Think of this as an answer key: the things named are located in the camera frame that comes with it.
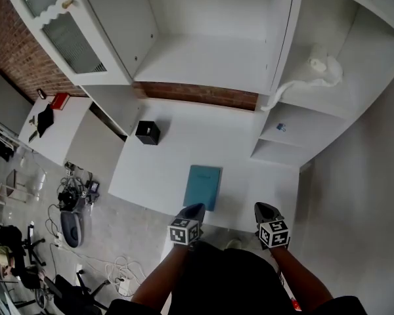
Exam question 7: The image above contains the white desk with hutch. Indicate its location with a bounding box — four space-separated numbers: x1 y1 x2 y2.
0 0 394 234

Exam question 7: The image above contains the grey panel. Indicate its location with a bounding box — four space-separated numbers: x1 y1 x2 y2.
0 72 33 136

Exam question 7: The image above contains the white cable tangle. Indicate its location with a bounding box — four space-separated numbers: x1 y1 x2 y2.
104 256 145 297

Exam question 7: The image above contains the red box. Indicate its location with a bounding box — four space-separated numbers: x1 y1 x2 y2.
49 92 70 110

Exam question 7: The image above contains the pile of black electronics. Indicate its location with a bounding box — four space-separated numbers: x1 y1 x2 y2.
57 161 101 213

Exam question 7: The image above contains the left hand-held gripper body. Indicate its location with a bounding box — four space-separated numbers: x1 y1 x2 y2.
167 217 204 246

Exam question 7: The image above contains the teal cover notebook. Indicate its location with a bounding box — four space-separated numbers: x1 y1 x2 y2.
183 164 223 213

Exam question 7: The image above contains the black cloth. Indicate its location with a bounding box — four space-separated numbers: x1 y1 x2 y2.
36 103 55 138

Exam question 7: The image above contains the white power adapter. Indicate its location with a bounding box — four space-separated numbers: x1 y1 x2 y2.
118 277 132 297

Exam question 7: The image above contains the white cloth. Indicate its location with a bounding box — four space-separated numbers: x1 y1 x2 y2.
260 46 344 112

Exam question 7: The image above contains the black square pen holder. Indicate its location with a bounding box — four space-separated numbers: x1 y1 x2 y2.
135 119 162 146

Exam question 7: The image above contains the black swivel chair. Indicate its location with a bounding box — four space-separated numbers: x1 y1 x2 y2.
0 221 47 265

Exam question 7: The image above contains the grey oval shell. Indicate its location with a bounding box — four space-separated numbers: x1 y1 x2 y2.
59 210 85 249

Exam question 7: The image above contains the person's left forearm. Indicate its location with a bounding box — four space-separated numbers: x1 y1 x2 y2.
131 243 190 311

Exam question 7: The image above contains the person's right forearm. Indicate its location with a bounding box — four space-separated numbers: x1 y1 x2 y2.
271 246 334 305

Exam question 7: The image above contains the black office chair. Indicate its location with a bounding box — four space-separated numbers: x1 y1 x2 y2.
54 269 111 315

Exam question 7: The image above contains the person's black clothing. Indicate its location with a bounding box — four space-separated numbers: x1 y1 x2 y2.
106 240 368 315

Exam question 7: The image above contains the white side table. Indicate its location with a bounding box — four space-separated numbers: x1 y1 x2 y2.
18 95 127 177

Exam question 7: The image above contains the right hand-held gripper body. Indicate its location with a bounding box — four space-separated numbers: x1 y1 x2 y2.
257 219 291 251

